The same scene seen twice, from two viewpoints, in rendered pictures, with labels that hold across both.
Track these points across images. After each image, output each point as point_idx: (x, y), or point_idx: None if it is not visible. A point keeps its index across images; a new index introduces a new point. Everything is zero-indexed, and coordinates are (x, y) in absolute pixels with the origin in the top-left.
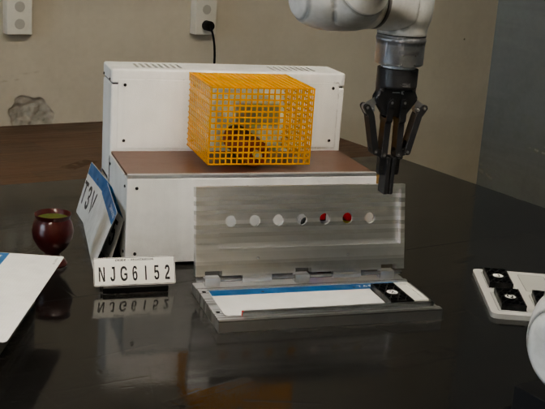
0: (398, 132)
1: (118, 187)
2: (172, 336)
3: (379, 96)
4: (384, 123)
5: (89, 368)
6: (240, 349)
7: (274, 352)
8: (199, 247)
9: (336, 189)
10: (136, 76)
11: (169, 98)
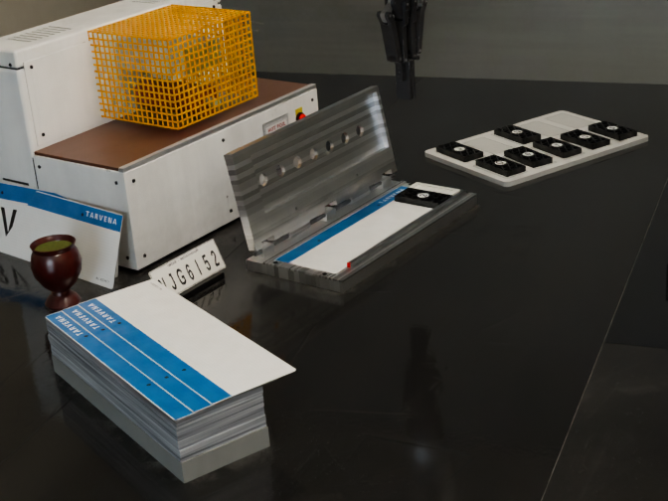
0: (412, 33)
1: (83, 189)
2: (313, 313)
3: (395, 0)
4: (402, 27)
5: (306, 371)
6: (387, 297)
7: (417, 287)
8: (250, 218)
9: (332, 111)
10: (39, 53)
11: (76, 69)
